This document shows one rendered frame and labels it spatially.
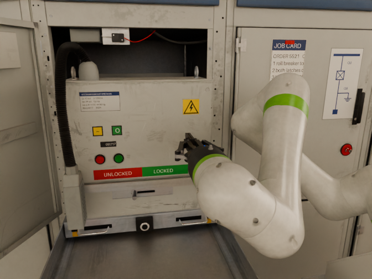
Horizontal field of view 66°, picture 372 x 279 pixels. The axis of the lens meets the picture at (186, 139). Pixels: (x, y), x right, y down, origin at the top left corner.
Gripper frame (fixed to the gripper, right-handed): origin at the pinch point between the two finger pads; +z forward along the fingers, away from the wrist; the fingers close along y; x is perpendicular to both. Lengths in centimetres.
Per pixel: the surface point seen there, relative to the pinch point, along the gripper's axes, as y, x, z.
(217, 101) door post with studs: 18.7, 5.9, 34.9
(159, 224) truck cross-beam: -8.6, -34.6, 12.3
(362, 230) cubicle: 98, -63, 33
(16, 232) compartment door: -58, -35, 18
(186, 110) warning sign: 1.6, 6.3, 13.5
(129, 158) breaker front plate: -18.0, -9.0, 13.6
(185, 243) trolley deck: -0.4, -38.2, 4.7
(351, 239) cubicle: 95, -70, 35
